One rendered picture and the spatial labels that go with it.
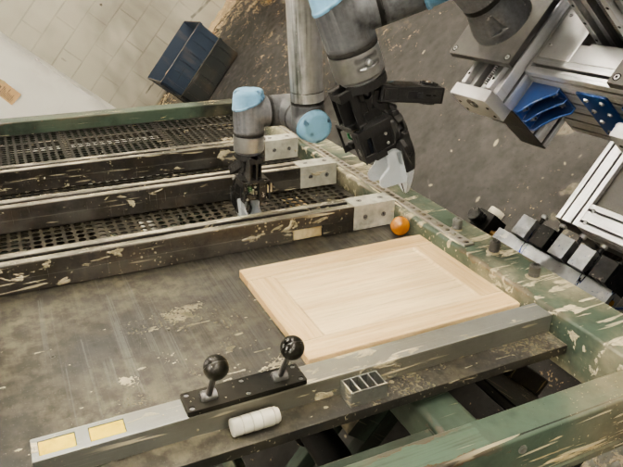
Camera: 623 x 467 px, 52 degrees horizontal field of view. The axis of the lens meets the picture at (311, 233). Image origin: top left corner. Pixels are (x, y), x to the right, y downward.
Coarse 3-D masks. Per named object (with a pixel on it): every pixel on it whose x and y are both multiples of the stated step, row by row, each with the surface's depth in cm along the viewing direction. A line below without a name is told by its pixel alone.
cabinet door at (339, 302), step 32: (320, 256) 152; (352, 256) 153; (384, 256) 154; (416, 256) 154; (448, 256) 153; (256, 288) 138; (288, 288) 139; (320, 288) 139; (352, 288) 139; (384, 288) 139; (416, 288) 140; (448, 288) 140; (480, 288) 139; (288, 320) 127; (320, 320) 127; (352, 320) 128; (384, 320) 128; (416, 320) 127; (448, 320) 128; (320, 352) 117
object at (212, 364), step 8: (208, 360) 91; (216, 360) 91; (224, 360) 92; (208, 368) 91; (216, 368) 91; (224, 368) 91; (208, 376) 91; (216, 376) 91; (224, 376) 92; (200, 392) 100; (208, 392) 98; (216, 392) 100; (208, 400) 100
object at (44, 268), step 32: (192, 224) 155; (224, 224) 157; (256, 224) 156; (288, 224) 160; (320, 224) 165; (352, 224) 169; (384, 224) 173; (0, 256) 138; (32, 256) 140; (64, 256) 139; (96, 256) 142; (128, 256) 145; (160, 256) 149; (192, 256) 152; (0, 288) 136; (32, 288) 139
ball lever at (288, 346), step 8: (288, 336) 97; (296, 336) 97; (280, 344) 97; (288, 344) 96; (296, 344) 96; (288, 352) 96; (296, 352) 96; (288, 360) 100; (280, 368) 103; (272, 376) 105; (280, 376) 104
